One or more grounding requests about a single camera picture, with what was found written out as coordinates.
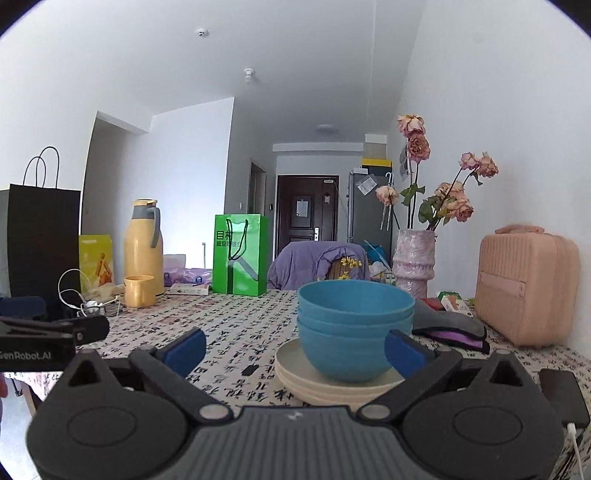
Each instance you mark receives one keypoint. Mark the pink hard case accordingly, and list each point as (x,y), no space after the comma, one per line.
(526,286)

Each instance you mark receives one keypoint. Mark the black paper bag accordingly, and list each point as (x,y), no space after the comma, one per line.
(44,240)

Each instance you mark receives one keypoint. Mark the black phone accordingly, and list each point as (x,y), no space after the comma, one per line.
(563,397)

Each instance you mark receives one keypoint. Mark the flat white box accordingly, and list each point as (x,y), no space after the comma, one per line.
(189,289)

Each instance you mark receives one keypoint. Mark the yellow thermos jug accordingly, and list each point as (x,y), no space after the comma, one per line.
(143,249)

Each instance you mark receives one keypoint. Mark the dark brown door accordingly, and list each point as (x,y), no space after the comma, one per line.
(304,230)

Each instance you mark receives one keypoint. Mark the ceiling sprinkler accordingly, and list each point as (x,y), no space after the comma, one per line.
(250,74)

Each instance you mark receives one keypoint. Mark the yellow cardboard box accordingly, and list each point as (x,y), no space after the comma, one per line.
(94,263)

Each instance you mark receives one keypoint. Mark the grey refrigerator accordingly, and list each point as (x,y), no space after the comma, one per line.
(369,217)

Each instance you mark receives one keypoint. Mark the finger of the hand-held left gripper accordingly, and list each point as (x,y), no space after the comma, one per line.
(23,307)
(90,328)

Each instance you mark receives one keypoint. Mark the pink textured vase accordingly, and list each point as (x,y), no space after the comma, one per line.
(413,263)

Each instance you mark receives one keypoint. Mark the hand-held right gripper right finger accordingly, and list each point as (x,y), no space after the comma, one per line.
(406,353)

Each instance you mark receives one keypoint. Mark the snack packet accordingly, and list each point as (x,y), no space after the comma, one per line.
(455,302)

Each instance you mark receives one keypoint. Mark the white box on refrigerator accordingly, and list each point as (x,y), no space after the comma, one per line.
(376,145)

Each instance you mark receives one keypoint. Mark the grey and purple cloth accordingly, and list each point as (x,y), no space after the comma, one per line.
(445,327)

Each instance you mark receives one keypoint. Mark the yellow flower sprigs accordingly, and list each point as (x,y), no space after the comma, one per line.
(351,264)

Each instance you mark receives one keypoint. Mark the dried pink roses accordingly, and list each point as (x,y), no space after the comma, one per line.
(418,147)

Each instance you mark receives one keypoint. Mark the small black table object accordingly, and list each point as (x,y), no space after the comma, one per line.
(250,370)

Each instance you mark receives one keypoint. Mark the yellow box on refrigerator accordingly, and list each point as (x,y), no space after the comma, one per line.
(376,165)

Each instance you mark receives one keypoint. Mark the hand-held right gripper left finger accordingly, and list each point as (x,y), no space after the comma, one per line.
(184,350)

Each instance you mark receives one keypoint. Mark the green shopping bag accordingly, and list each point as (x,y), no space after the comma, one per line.
(240,258)

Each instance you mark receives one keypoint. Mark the round ceiling lamp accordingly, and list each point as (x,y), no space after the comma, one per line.
(326,128)

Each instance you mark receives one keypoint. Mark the yellow mug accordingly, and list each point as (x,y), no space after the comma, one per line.
(138,293)

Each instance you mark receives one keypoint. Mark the purple packets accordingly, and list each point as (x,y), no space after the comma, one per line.
(184,272)

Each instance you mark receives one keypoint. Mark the blue bowl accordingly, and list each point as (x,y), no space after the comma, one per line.
(323,326)
(351,300)
(341,355)

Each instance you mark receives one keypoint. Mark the cream plate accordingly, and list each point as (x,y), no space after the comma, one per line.
(300,395)
(288,355)
(288,381)

